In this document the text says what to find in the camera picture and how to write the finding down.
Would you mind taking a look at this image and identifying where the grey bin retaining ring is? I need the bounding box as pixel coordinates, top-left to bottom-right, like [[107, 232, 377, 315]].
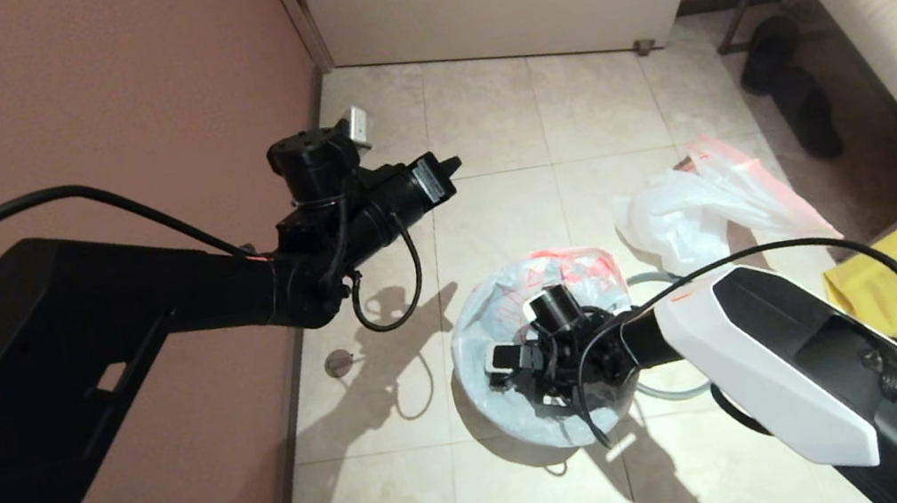
[[617, 264, 712, 408]]

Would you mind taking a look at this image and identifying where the round metal floor drain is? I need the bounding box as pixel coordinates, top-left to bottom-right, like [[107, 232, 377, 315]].
[[324, 348, 356, 379]]

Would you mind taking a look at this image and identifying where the black slipper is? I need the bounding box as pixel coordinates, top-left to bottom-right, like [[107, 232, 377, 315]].
[[769, 60, 846, 166], [733, 11, 809, 99]]

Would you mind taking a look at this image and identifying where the used white red-print trash bag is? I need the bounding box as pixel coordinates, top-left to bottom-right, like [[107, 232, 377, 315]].
[[603, 116, 846, 288]]

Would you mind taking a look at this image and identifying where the beige door frame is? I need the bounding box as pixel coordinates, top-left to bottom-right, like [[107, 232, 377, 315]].
[[267, 0, 338, 81]]

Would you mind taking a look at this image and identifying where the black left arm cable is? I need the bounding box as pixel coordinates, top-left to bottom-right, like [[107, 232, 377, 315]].
[[0, 132, 432, 395]]

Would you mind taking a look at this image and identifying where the new white red-print plastic bag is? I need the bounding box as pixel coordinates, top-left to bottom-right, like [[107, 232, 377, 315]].
[[438, 237, 655, 466]]

